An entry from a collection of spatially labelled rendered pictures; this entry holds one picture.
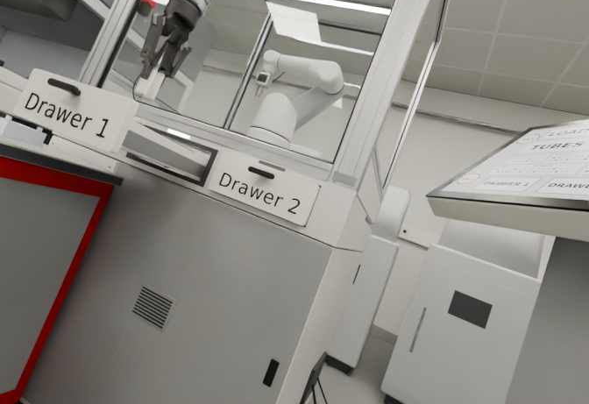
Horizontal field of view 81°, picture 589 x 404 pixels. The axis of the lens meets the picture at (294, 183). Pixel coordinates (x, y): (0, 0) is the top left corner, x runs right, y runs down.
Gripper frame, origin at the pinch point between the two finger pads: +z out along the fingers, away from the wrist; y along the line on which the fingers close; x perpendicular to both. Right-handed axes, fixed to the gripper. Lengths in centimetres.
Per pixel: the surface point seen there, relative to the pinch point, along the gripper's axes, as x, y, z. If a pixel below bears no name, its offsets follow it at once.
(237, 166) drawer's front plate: -17.4, 21.3, 8.8
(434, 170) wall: -74, 330, -94
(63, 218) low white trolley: 16.6, 9.4, 38.1
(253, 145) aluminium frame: -19.0, 22.7, 1.9
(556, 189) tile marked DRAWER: -80, -7, 0
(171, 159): -7.5, 8.3, 14.2
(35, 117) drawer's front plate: 12.7, -10.7, 17.0
